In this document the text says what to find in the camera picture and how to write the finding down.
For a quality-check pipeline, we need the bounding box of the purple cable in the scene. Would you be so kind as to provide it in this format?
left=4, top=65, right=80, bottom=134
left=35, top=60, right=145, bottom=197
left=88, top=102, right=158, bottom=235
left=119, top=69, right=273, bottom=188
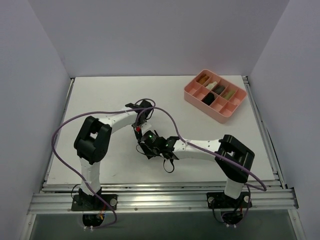
left=133, top=106, right=268, bottom=226
left=51, top=98, right=156, bottom=229

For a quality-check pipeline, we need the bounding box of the olive rolled cloth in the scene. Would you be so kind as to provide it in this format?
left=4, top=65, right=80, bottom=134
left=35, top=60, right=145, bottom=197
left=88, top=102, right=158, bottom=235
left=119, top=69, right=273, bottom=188
left=222, top=90, right=236, bottom=101

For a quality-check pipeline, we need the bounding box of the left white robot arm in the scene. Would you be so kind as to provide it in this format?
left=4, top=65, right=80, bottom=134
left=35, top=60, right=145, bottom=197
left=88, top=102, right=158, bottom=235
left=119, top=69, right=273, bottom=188
left=73, top=99, right=153, bottom=210

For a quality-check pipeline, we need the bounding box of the white rolled cloth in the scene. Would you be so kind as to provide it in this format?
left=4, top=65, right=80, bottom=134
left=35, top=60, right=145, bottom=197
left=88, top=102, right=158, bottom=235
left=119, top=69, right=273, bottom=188
left=205, top=81, right=218, bottom=91

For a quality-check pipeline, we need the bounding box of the thin black wire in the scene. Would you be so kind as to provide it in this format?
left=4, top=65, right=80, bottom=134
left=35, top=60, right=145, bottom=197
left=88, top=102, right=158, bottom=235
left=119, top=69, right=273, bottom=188
left=136, top=143, right=176, bottom=174

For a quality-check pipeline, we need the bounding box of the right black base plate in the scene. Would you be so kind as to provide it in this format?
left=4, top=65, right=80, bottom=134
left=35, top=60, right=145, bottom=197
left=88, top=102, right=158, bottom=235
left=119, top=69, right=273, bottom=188
left=206, top=191, right=252, bottom=209

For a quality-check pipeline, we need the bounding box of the pink compartment organizer box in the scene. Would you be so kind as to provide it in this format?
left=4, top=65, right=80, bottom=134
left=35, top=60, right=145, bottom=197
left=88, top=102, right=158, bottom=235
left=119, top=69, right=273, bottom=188
left=184, top=69, right=247, bottom=124

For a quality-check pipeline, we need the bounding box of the black rolled cloth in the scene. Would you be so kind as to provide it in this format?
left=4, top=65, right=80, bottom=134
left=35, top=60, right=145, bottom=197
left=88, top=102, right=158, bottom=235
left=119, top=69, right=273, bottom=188
left=201, top=92, right=215, bottom=106

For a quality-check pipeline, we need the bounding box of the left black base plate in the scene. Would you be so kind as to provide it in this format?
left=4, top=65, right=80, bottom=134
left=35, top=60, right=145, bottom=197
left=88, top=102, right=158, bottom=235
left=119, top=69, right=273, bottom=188
left=71, top=193, right=118, bottom=212

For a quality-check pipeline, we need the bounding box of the aluminium rail frame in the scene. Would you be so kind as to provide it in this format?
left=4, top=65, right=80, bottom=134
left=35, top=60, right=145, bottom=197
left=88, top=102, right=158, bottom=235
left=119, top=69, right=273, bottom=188
left=28, top=75, right=305, bottom=240

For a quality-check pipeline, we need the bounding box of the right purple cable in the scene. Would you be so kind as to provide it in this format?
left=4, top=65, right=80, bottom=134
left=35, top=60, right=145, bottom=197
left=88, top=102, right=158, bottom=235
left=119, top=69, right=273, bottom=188
left=133, top=106, right=268, bottom=226

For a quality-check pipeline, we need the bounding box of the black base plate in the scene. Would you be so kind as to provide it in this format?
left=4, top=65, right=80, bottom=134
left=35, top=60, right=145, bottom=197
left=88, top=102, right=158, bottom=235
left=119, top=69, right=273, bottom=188
left=71, top=193, right=118, bottom=212
left=206, top=191, right=252, bottom=209

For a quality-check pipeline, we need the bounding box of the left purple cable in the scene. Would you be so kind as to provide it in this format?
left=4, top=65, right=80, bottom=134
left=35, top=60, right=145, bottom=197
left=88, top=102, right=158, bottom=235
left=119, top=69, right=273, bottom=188
left=51, top=98, right=156, bottom=229

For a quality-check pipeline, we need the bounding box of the orange rolled cloth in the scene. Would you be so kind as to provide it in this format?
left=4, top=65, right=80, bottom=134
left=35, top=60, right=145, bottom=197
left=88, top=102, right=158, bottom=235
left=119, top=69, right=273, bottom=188
left=196, top=74, right=210, bottom=85

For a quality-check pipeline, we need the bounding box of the dark grey rolled cloth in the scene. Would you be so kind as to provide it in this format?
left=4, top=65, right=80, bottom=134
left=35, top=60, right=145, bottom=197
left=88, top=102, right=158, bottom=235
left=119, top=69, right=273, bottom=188
left=212, top=84, right=226, bottom=95

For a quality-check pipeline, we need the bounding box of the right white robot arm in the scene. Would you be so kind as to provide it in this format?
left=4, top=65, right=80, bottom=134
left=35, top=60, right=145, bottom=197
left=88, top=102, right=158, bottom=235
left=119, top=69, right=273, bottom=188
left=138, top=130, right=255, bottom=207

